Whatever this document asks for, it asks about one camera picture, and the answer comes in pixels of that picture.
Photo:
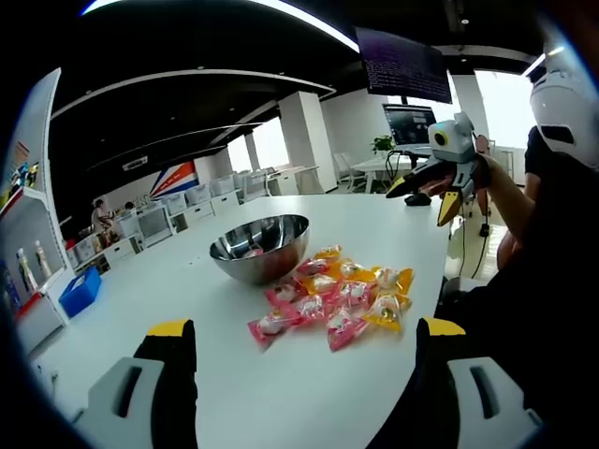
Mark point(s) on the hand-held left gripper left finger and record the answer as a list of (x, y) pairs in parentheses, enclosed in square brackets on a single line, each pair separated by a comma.
[(121, 402)]

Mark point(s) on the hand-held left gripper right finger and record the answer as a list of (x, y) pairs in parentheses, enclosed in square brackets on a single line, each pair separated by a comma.
[(486, 402)]

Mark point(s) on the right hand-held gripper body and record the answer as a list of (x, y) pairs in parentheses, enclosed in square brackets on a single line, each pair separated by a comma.
[(454, 140)]

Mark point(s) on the pile of marshmallows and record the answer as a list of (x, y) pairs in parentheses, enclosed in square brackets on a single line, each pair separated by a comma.
[(327, 299)]

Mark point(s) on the pink marshmallow packet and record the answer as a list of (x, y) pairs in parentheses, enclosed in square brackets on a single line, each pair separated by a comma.
[(255, 253)]

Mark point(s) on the steel bowl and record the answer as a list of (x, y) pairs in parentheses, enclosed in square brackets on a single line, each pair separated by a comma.
[(262, 273)]

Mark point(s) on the person's right hand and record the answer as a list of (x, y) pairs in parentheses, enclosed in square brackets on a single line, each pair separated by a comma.
[(437, 187)]

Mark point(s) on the black computer mouse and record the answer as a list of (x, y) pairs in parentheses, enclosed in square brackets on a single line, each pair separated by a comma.
[(416, 200)]

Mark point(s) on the desk monitor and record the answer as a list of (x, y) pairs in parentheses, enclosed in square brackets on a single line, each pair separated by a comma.
[(407, 126)]

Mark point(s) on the white office desk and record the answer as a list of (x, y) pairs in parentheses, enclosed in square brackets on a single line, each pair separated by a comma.
[(374, 164)]

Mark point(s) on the potted green plant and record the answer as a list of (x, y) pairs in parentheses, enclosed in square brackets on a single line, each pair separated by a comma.
[(383, 142)]

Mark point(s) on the person's bare knee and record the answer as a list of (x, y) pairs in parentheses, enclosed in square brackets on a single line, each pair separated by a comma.
[(510, 250)]

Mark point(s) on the large dark hanging monitor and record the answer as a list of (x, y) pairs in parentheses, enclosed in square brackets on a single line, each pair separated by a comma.
[(402, 65)]

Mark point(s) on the blue plastic bin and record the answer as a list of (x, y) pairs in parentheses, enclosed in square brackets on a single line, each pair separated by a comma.
[(79, 292)]

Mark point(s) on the white worn device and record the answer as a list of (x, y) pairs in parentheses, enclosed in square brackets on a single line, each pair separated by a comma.
[(566, 103)]

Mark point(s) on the white drink bottle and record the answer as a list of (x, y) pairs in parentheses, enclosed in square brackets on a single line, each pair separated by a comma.
[(41, 262), (24, 271)]

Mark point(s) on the curved ceiling light strip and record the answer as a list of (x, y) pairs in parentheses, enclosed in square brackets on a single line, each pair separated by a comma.
[(327, 26)]

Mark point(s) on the white table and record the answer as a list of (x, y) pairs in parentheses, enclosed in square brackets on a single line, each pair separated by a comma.
[(304, 383)]

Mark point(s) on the row of white low cabinets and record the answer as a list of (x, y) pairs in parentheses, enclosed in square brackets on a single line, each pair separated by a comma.
[(201, 210)]

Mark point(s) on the ceiling air vent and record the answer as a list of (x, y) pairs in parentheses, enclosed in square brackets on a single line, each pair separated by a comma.
[(135, 163)]

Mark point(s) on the row of snack bags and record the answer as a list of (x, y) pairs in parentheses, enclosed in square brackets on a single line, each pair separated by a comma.
[(23, 175)]

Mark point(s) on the white display shelf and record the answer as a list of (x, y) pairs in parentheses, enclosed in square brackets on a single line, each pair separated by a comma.
[(44, 140)]

